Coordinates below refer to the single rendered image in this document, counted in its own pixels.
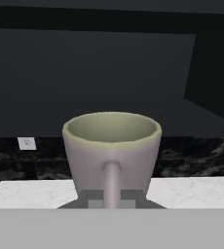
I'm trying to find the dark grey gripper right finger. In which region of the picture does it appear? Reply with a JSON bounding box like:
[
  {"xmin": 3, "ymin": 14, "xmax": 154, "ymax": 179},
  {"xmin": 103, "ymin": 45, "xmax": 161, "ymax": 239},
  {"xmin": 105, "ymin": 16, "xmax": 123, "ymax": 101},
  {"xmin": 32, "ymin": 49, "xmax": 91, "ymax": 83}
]
[{"xmin": 119, "ymin": 190, "xmax": 168, "ymax": 210}]

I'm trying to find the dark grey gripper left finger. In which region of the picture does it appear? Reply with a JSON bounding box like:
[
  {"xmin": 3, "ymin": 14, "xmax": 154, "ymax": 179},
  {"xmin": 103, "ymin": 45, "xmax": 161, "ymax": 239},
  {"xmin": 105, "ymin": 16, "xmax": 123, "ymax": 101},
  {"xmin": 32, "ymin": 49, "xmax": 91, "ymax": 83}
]
[{"xmin": 56, "ymin": 190, "xmax": 105, "ymax": 210}]

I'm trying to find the pale grey cup with handle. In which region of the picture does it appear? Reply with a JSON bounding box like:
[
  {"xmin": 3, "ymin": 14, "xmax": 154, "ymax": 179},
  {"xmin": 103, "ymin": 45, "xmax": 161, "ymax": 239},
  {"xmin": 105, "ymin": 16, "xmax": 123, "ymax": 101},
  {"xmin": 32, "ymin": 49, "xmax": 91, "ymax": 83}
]
[{"xmin": 61, "ymin": 111, "xmax": 164, "ymax": 209}]

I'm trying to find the dark open cabinet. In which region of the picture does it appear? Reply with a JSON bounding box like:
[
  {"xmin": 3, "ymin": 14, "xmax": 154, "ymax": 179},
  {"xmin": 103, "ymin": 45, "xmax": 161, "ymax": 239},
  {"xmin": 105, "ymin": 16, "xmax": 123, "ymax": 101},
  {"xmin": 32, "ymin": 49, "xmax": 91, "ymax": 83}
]
[{"xmin": 0, "ymin": 0, "xmax": 224, "ymax": 138}]

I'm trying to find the white wall socket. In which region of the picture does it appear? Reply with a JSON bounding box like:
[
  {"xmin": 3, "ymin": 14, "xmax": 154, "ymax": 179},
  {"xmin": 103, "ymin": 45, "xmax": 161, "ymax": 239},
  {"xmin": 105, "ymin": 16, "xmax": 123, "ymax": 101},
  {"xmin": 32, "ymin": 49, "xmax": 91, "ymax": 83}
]
[{"xmin": 17, "ymin": 136, "xmax": 38, "ymax": 152}]

